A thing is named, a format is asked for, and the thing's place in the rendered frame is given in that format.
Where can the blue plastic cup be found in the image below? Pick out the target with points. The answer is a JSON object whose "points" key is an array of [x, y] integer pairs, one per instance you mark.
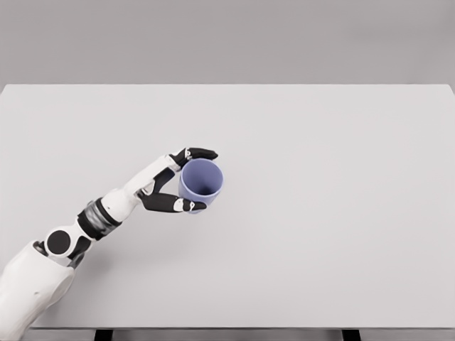
{"points": [[200, 183]]}

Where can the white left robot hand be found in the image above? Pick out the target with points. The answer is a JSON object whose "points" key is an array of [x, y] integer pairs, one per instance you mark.
{"points": [[149, 179]]}

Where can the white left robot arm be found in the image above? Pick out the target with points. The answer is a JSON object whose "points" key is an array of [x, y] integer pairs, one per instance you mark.
{"points": [[39, 270]]}

